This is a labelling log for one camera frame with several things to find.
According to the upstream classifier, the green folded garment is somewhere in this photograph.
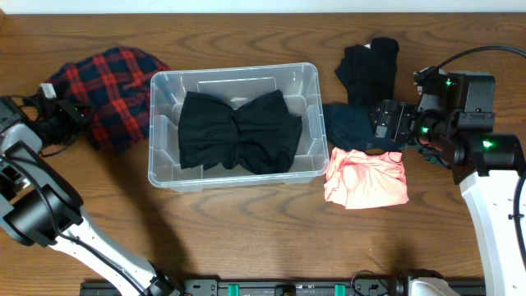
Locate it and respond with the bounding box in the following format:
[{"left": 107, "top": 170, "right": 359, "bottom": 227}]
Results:
[{"left": 413, "top": 144, "right": 450, "bottom": 169}]

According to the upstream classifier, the black folded garment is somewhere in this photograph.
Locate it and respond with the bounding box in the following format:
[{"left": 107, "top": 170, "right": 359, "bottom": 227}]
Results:
[{"left": 335, "top": 37, "right": 399, "bottom": 106}]

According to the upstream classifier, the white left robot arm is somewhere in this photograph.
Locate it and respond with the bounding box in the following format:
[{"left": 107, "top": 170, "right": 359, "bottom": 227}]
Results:
[{"left": 1, "top": 83, "right": 184, "bottom": 295}]

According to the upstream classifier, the dark teal folded shirt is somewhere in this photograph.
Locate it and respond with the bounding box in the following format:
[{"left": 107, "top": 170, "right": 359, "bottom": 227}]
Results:
[{"left": 322, "top": 104, "right": 402, "bottom": 152}]

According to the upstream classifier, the black garment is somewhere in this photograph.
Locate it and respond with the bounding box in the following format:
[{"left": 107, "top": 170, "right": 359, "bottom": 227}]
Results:
[
  {"left": 178, "top": 90, "right": 302, "bottom": 174},
  {"left": 335, "top": 37, "right": 399, "bottom": 106}
]

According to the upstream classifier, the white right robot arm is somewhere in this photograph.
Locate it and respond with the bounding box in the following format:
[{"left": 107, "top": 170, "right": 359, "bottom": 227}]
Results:
[{"left": 370, "top": 68, "right": 525, "bottom": 295}]

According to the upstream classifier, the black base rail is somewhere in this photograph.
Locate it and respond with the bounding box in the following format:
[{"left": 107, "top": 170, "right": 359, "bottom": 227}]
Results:
[{"left": 80, "top": 269, "right": 488, "bottom": 296}]

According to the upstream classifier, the pink crumpled garment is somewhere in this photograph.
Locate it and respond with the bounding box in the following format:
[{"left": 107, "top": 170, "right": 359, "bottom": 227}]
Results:
[{"left": 324, "top": 148, "right": 408, "bottom": 210}]

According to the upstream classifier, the clear plastic storage bin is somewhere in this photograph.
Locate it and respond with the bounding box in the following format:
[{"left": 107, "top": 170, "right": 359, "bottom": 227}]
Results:
[{"left": 148, "top": 62, "right": 330, "bottom": 192}]

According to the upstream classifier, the red navy plaid shirt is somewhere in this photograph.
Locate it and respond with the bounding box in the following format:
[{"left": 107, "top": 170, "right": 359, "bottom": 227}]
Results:
[{"left": 46, "top": 47, "right": 170, "bottom": 152}]

